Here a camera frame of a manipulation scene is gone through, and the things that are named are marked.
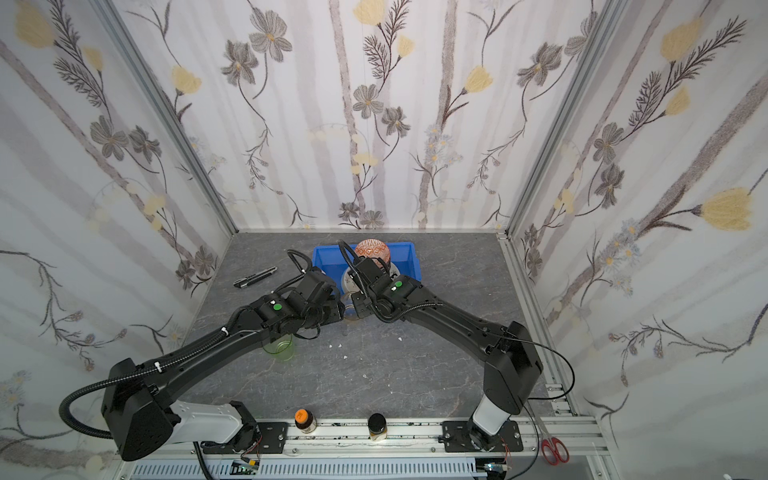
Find orange lid jar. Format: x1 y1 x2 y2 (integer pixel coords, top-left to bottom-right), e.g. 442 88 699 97
294 408 317 435

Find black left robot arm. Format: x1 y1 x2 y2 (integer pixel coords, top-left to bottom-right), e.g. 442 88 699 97
58 267 344 461

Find aluminium rail frame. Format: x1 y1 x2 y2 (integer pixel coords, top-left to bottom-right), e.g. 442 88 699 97
110 402 620 479

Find blue plastic bin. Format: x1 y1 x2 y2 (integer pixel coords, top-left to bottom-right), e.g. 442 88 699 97
312 242 422 294

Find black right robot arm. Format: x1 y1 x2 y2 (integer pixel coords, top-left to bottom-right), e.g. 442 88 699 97
350 258 543 437

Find green glass cup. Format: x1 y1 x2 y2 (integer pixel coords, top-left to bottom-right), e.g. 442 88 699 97
263 335 295 362

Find cream floral plate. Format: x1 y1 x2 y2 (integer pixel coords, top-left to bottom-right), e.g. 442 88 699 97
342 265 400 294

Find orange patterned bowl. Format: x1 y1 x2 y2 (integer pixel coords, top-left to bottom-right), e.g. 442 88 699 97
354 239 391 268

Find black lid jar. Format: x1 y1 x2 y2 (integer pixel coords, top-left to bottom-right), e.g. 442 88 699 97
367 413 388 441

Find red handled scissors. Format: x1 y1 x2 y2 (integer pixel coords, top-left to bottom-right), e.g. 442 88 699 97
533 414 570 466

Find amber glass cup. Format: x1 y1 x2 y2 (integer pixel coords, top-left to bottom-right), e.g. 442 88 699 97
342 295 361 322

